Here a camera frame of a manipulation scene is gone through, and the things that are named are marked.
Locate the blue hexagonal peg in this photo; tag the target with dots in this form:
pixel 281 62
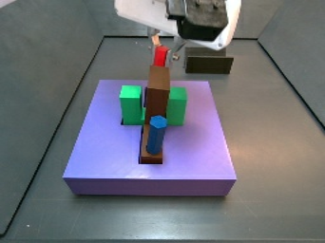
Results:
pixel 158 124

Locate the black angled block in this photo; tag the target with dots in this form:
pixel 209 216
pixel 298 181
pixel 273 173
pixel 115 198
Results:
pixel 206 61

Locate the purple board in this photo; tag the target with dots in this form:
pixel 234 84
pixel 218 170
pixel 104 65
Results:
pixel 195 168

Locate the brown L-shaped block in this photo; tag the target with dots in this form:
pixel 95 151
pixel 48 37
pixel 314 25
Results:
pixel 155 105

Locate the red hexagonal peg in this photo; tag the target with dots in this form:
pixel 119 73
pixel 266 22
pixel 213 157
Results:
pixel 159 55

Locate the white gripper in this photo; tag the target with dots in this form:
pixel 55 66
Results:
pixel 149 12

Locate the green U-shaped block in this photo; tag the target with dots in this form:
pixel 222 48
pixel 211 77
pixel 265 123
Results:
pixel 133 109

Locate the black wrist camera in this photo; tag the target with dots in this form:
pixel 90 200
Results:
pixel 201 18

